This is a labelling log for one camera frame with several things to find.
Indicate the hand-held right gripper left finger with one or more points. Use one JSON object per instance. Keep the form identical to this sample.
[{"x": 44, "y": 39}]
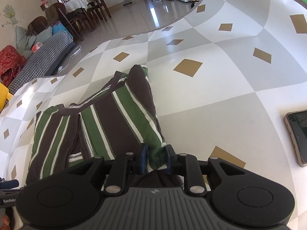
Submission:
[{"x": 144, "y": 158}]

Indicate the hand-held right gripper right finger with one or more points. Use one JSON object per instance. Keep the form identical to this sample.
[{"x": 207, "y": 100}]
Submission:
[{"x": 168, "y": 159}]

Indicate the green brown striped t-shirt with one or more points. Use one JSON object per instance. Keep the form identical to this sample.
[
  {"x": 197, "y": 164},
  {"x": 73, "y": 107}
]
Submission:
[{"x": 108, "y": 115}]

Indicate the person's left hand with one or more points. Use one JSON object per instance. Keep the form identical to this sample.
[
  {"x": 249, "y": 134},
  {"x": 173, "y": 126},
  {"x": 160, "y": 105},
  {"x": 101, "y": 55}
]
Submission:
[{"x": 4, "y": 222}]

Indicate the grey white checkered tablecloth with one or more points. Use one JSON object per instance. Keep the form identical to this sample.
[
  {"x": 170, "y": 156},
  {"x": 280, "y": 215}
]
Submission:
[{"x": 215, "y": 81}]

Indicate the yellow plastic chair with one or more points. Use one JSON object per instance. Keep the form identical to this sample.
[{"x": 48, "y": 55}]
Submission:
[{"x": 3, "y": 98}]

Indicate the white power strip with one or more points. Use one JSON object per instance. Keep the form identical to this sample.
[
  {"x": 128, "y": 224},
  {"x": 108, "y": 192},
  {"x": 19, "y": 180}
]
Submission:
[{"x": 78, "y": 49}]

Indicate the smartphone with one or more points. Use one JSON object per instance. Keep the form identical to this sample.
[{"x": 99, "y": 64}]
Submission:
[{"x": 298, "y": 136}]

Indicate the red patterned cloth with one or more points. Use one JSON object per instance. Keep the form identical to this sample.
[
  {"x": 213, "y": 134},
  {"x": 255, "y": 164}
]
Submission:
[{"x": 10, "y": 62}]

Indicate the houndstooth sofa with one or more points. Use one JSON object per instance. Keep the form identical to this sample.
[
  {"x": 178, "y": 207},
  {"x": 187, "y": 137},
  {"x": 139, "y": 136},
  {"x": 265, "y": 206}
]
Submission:
[{"x": 45, "y": 57}]

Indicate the orange white packet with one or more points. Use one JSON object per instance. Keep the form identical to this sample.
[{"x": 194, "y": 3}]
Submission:
[{"x": 36, "y": 47}]

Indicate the teal cushion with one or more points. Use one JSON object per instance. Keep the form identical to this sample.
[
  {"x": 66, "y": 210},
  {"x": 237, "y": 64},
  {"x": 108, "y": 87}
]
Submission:
[{"x": 59, "y": 28}]

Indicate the black slipper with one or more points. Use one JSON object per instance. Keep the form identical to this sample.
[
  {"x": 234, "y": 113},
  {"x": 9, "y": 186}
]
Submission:
[{"x": 194, "y": 3}]

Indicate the grey green blanket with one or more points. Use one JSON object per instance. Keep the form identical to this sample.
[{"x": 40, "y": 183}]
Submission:
[{"x": 26, "y": 40}]

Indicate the dining table with white cloth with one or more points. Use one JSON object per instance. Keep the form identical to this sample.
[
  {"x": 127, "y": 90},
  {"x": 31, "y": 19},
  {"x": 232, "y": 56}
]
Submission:
[{"x": 76, "y": 2}]

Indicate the lavender wall sticker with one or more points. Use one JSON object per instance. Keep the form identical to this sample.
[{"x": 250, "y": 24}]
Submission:
[{"x": 10, "y": 14}]

